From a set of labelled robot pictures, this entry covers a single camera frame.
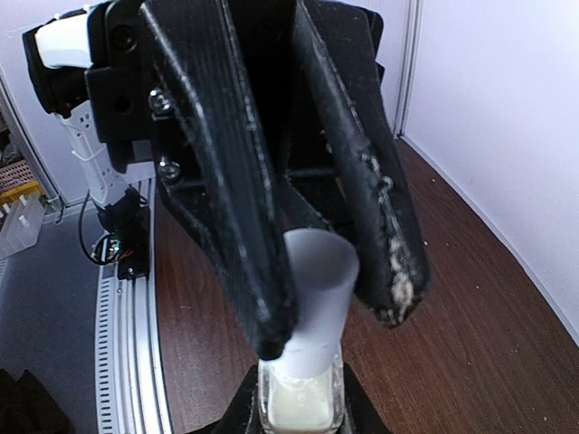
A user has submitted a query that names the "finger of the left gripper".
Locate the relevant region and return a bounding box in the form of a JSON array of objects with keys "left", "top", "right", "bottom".
[{"left": 293, "top": 1, "right": 430, "bottom": 328}]

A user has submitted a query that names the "pink plastic basket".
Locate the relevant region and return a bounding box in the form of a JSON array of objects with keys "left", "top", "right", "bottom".
[{"left": 0, "top": 159, "right": 35, "bottom": 193}]

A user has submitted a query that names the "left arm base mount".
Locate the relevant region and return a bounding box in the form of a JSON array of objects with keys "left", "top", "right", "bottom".
[{"left": 78, "top": 186, "right": 150, "bottom": 280}]

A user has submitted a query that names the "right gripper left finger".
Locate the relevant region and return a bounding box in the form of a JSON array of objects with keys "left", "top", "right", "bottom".
[{"left": 211, "top": 364, "right": 262, "bottom": 434}]

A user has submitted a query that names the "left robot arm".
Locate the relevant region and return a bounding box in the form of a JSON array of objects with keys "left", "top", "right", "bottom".
[{"left": 23, "top": 1, "right": 430, "bottom": 361}]

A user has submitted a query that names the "white nail polish cap brush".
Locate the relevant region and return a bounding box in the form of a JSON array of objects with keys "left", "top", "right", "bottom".
[{"left": 275, "top": 228, "right": 360, "bottom": 379}]

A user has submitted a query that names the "yellow plastic bin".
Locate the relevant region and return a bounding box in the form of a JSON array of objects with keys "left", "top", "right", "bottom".
[{"left": 1, "top": 181, "right": 45, "bottom": 205}]

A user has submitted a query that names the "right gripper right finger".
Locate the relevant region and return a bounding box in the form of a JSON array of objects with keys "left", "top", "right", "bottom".
[{"left": 338, "top": 363, "right": 392, "bottom": 434}]

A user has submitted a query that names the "white nail polish bottle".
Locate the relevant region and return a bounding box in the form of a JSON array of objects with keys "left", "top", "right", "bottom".
[{"left": 257, "top": 353, "right": 345, "bottom": 433}]

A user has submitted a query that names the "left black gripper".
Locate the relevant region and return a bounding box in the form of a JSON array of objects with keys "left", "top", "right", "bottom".
[{"left": 83, "top": 0, "right": 385, "bottom": 362}]

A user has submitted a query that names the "clear plastic organiser tray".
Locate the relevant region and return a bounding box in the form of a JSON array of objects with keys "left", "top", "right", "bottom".
[{"left": 1, "top": 193, "right": 45, "bottom": 259}]

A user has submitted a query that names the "left aluminium corner post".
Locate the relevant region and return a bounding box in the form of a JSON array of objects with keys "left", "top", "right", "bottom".
[{"left": 393, "top": 0, "right": 423, "bottom": 137}]

